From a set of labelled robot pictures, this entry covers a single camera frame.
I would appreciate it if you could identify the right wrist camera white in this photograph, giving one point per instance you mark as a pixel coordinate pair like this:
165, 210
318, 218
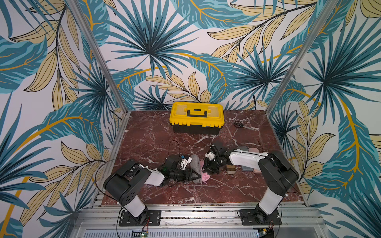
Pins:
210, 156

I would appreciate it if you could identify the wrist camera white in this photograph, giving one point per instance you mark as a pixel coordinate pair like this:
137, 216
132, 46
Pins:
210, 156
184, 163

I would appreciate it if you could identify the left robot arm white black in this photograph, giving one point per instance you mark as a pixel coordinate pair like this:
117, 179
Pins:
126, 182

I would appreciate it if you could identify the aluminium front rail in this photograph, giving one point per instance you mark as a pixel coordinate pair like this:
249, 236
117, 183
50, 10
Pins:
218, 220

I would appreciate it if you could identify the metal frame post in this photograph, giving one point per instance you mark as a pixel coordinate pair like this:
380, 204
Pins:
81, 20
317, 27

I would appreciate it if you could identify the brown case with red band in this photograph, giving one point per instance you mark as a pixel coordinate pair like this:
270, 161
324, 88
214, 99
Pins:
230, 169

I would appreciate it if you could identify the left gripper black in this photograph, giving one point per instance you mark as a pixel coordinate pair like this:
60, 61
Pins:
190, 175

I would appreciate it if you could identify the pink cloth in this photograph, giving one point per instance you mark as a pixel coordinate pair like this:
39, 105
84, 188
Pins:
204, 176

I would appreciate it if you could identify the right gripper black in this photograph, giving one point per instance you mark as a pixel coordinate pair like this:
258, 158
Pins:
213, 164

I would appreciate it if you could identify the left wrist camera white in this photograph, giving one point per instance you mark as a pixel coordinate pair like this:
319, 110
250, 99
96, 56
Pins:
184, 163

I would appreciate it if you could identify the yellow black toolbox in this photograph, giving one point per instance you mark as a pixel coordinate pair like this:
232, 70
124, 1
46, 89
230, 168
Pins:
197, 118

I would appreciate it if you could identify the right metal frame post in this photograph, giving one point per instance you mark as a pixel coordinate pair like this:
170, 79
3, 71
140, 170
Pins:
317, 27

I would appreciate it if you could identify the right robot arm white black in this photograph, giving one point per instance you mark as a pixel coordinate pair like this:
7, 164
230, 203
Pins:
279, 175

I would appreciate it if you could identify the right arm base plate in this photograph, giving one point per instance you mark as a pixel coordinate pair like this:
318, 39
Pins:
252, 217

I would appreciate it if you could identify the grey oval eyeglass case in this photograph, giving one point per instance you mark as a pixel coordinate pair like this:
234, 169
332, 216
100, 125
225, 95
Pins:
195, 164

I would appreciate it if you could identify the left metal frame post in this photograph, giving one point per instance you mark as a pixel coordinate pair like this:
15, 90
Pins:
81, 20

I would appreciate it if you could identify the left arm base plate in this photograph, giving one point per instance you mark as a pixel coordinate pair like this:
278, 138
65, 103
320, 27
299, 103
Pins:
151, 218

